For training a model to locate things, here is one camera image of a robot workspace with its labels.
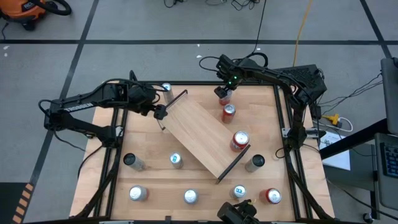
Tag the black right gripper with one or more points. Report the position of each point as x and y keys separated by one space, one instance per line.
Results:
x=232 y=81

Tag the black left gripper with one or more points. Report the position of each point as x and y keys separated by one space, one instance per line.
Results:
x=148 y=105

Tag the silver red Spindrift can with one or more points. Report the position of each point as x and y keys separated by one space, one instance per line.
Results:
x=190 y=196
x=137 y=193
x=225 y=101

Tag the red Fanta can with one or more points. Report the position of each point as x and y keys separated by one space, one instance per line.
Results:
x=273 y=196
x=229 y=109
x=241 y=138

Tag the wooden shelf with black legs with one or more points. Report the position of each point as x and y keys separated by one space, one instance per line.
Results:
x=199 y=130

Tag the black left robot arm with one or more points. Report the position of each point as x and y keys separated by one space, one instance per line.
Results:
x=77 y=105

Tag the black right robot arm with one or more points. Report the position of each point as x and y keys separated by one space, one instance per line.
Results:
x=267 y=74

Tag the silver blue slim can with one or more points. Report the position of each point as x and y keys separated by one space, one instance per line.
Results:
x=167 y=88
x=239 y=191
x=175 y=158

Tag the white Celsius slim can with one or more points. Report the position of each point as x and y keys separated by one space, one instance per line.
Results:
x=257 y=160
x=130 y=159

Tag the black perforated control box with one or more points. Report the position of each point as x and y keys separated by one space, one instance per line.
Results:
x=301 y=77

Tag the black table edge clip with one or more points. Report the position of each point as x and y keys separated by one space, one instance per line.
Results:
x=168 y=218

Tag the yellow power plug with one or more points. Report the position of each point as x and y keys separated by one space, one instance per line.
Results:
x=333 y=119

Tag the white paper sheet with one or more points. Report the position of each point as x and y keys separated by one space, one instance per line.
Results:
x=337 y=155

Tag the black diagonal beam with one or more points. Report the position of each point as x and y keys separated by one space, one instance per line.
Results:
x=357 y=138

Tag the orange shop vacuum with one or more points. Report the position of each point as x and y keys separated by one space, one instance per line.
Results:
x=21 y=9

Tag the black mat with orange stripes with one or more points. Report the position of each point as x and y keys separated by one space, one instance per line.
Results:
x=9 y=205

